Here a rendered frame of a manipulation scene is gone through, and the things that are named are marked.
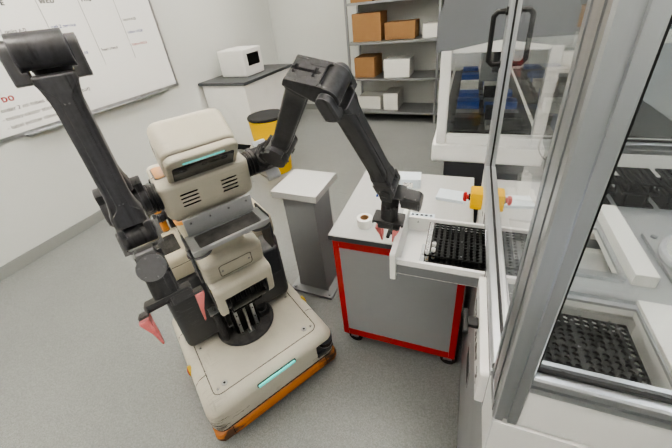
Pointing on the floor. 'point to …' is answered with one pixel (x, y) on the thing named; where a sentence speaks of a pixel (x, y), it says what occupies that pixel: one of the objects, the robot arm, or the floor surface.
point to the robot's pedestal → (310, 229)
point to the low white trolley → (351, 310)
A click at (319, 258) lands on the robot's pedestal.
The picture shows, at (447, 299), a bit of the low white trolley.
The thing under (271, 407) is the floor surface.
